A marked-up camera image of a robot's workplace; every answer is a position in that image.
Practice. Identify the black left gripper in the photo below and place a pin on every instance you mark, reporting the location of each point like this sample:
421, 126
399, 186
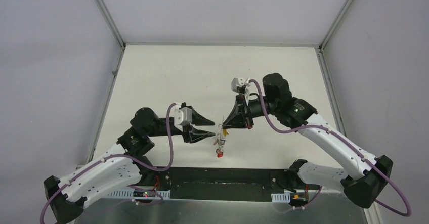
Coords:
187, 131

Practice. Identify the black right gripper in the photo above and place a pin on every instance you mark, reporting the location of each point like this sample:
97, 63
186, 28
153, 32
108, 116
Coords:
237, 118

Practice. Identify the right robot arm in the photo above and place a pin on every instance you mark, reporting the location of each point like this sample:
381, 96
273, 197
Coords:
361, 176

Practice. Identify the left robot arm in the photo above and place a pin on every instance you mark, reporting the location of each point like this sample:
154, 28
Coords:
124, 163

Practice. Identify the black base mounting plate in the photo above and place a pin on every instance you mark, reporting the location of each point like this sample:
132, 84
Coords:
223, 184

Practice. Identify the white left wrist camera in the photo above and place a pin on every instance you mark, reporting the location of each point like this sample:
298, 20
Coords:
182, 116

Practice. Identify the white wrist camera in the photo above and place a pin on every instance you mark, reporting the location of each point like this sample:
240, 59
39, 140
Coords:
240, 85
182, 116

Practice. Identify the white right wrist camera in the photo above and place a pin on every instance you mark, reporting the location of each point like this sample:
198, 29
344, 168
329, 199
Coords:
240, 85

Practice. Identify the aluminium frame rails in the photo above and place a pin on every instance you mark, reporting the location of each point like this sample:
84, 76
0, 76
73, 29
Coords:
190, 50

